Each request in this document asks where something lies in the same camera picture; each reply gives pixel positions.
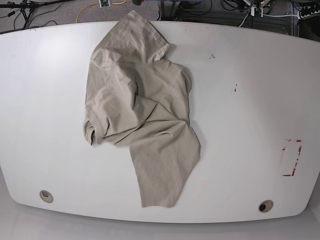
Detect beige T-shirt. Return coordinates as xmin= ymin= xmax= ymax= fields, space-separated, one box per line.
xmin=83 ymin=11 xmax=201 ymax=208

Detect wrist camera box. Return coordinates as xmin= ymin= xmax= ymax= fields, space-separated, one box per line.
xmin=99 ymin=0 xmax=112 ymax=8
xmin=251 ymin=7 xmax=264 ymax=18

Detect black tripod stand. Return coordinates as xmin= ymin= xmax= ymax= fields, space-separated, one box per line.
xmin=0 ymin=0 xmax=73 ymax=30

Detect left table cable grommet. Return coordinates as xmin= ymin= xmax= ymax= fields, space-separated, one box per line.
xmin=39 ymin=190 xmax=54 ymax=204

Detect red tape rectangle marking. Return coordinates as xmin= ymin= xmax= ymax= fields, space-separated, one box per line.
xmin=280 ymin=139 xmax=302 ymax=177

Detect table cable grommet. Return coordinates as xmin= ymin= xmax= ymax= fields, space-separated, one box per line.
xmin=258 ymin=199 xmax=274 ymax=213
xmin=39 ymin=190 xmax=54 ymax=204

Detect right table cable grommet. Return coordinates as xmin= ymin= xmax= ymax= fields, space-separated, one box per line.
xmin=258 ymin=199 xmax=274 ymax=213

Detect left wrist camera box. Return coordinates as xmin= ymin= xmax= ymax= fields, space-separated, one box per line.
xmin=251 ymin=7 xmax=264 ymax=18

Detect white cable on floor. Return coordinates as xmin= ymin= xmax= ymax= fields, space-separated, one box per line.
xmin=237 ymin=11 xmax=300 ymax=28

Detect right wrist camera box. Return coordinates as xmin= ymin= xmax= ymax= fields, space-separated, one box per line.
xmin=99 ymin=0 xmax=112 ymax=8

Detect white power strip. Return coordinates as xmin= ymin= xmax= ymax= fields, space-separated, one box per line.
xmin=297 ymin=2 xmax=320 ymax=20

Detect yellow cable on floor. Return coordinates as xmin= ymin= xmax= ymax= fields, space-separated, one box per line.
xmin=76 ymin=1 xmax=126 ymax=24

